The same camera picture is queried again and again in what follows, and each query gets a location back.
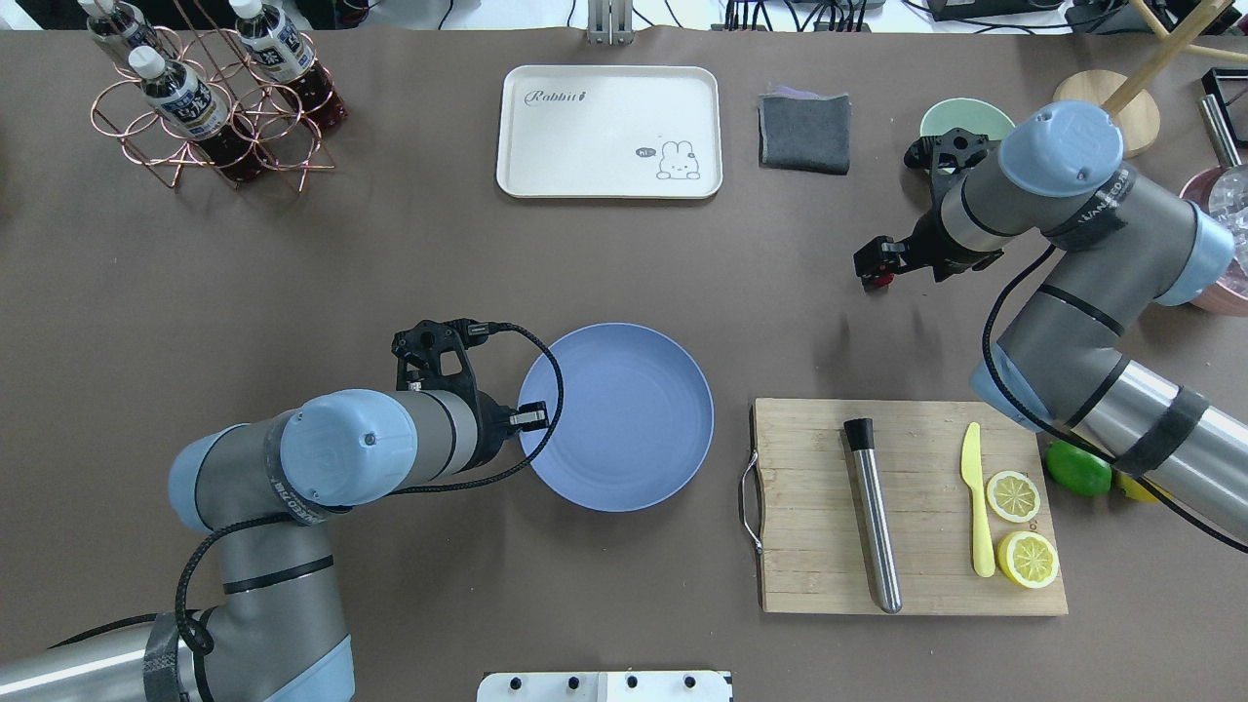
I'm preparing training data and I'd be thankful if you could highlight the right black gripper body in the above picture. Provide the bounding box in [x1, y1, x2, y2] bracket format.
[902, 210, 1003, 284]

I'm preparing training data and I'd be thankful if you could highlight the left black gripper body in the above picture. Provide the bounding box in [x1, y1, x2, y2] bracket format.
[473, 391, 517, 467]

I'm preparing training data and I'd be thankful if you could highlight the blue round plate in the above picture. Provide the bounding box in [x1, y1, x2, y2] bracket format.
[519, 324, 715, 512]

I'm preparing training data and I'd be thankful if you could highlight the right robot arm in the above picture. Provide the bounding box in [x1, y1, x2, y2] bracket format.
[854, 99, 1247, 550]

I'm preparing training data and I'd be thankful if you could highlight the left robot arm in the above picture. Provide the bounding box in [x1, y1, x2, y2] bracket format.
[2, 388, 563, 701]

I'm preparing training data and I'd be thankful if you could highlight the mint green bowl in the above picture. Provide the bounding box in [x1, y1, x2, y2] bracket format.
[919, 97, 1015, 139]

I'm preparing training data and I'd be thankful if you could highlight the grey folded cloth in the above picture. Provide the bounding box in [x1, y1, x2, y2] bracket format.
[758, 86, 852, 176]

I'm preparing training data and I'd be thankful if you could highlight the steel muddler black tip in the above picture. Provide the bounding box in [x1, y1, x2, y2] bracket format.
[842, 417, 904, 615]

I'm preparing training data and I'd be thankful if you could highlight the wooden cup tree stand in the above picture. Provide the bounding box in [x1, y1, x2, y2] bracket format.
[1052, 1, 1247, 159]

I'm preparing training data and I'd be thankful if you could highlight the wooden cutting board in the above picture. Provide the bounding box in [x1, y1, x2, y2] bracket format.
[753, 397, 1067, 617]

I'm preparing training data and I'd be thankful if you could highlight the upper lemon half slice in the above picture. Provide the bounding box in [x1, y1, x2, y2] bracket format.
[985, 471, 1041, 523]

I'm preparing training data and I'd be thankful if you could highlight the lemon half slice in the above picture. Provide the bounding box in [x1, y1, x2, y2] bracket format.
[995, 530, 1060, 588]
[985, 471, 1041, 523]

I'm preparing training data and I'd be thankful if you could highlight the green lime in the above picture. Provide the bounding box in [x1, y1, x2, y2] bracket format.
[1043, 441, 1112, 497]

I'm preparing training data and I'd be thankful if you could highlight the cream rabbit tray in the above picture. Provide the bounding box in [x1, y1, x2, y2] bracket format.
[495, 65, 723, 200]

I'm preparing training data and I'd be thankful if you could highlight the pink ice bowl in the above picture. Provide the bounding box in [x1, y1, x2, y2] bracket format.
[1181, 166, 1247, 317]

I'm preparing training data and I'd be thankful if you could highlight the yellow plastic knife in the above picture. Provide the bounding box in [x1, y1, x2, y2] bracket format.
[958, 422, 995, 578]

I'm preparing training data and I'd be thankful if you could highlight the metal ice scoop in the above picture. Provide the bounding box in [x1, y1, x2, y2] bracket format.
[1197, 95, 1248, 254]

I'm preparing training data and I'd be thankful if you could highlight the lower yellow lemon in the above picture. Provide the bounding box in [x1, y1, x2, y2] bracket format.
[1111, 471, 1159, 503]

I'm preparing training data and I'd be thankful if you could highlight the lower lemon half slice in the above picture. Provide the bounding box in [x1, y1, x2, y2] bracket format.
[995, 530, 1060, 588]

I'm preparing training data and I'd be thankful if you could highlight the back right tea bottle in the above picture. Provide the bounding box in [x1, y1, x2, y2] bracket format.
[230, 1, 348, 132]

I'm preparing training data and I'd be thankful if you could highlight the tea bottle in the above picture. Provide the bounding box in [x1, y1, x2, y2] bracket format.
[129, 46, 266, 182]
[230, 1, 348, 132]
[77, 0, 176, 72]

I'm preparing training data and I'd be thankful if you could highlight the front tea bottle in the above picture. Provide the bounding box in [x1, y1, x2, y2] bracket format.
[129, 46, 266, 182]

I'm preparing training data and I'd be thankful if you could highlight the back left tea bottle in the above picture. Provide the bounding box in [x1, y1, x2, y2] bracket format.
[77, 0, 176, 72]

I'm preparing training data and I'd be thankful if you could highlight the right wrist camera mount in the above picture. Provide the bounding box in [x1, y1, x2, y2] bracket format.
[902, 127, 1001, 206]

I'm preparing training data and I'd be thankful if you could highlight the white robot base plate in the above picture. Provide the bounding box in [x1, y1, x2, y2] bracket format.
[475, 670, 735, 701]

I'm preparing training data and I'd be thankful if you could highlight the copper wire bottle rack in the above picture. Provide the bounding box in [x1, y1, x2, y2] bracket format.
[82, 1, 348, 190]

